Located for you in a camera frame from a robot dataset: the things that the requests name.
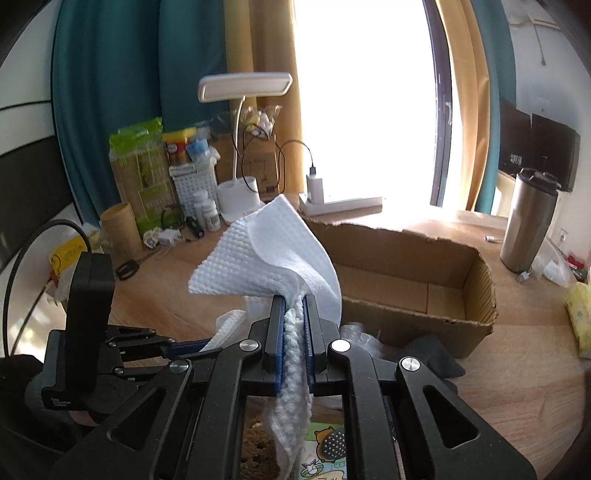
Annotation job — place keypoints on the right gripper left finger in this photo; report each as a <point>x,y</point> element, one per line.
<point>186,422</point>

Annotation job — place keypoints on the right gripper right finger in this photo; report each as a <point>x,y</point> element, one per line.
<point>401,420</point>

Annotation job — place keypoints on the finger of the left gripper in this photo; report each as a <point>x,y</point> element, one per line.
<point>191,350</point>

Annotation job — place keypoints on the white textured cloth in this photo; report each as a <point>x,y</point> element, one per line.
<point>273,252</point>

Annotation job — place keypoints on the black knit glove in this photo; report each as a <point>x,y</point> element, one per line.
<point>431,352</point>

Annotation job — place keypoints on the bubble wrap bundle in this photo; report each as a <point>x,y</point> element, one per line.
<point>356,335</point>

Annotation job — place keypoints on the brown sponge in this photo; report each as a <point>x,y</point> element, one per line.
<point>258,457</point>

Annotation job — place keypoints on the green cartoon tissue packet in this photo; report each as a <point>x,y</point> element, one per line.
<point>323,455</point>

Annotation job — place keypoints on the black scissors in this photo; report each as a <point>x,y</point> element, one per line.
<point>128,269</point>

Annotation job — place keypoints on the white pill bottle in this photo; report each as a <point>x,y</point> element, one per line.
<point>211,216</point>

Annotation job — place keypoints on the cardboard paper cup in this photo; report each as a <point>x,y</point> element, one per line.
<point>121,233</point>

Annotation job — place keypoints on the brown cardboard box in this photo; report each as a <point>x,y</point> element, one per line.
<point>402,285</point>

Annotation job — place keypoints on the white desk lamp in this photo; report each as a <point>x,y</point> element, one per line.
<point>239,196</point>

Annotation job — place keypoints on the white perforated basket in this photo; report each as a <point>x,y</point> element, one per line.
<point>188,178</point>

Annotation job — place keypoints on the green snack bag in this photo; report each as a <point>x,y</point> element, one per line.
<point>140,167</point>

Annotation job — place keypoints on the white power strip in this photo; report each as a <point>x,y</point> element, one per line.
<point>318,209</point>

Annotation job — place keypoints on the brown cardboard carton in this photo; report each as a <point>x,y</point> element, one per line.
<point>256,158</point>

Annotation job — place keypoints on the white usb charger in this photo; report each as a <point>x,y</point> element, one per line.
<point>315,187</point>

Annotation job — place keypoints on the yellow tissue pack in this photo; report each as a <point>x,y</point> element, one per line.
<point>578,305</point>

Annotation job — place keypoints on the clear plastic bag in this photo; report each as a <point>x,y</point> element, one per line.
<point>551,264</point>

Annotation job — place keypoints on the steel travel mug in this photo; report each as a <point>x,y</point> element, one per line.
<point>533,204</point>

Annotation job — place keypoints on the teal curtain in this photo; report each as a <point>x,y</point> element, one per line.
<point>119,63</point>

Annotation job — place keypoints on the black monitor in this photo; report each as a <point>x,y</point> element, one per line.
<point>534,141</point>

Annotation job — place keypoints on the yellow curtain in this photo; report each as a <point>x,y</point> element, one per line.
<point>259,37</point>

